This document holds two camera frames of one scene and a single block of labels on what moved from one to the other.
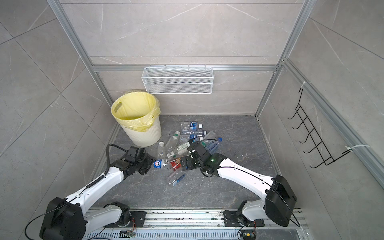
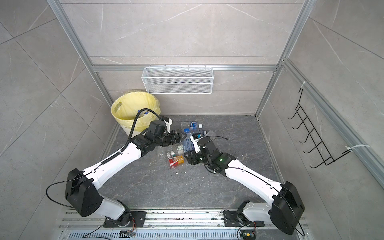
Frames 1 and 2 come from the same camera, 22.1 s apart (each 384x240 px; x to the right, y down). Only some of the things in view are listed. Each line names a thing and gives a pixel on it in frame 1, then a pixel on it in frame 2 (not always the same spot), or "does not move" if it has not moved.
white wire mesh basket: (178, 80) does not move
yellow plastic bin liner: (138, 110) does not move
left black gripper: (151, 160) -> (175, 138)
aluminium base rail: (200, 224) does not move
